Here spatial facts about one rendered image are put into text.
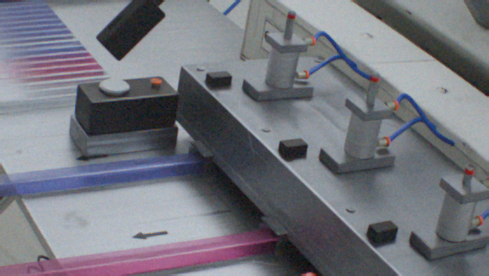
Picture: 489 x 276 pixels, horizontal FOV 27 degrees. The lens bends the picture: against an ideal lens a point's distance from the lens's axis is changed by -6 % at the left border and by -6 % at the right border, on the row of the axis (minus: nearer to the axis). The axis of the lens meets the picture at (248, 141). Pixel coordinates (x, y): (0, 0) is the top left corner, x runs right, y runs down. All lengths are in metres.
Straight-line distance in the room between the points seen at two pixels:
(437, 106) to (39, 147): 0.31
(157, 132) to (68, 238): 0.15
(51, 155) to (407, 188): 0.27
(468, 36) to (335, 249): 0.29
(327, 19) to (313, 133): 0.19
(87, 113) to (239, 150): 0.12
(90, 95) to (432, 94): 0.27
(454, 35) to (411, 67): 0.06
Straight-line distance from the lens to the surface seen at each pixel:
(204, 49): 1.03
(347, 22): 0.93
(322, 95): 0.82
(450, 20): 0.91
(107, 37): 0.69
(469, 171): 0.63
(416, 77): 0.85
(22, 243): 3.57
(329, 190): 0.69
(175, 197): 0.77
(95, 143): 0.80
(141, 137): 0.82
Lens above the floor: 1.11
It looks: 1 degrees up
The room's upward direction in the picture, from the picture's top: 45 degrees clockwise
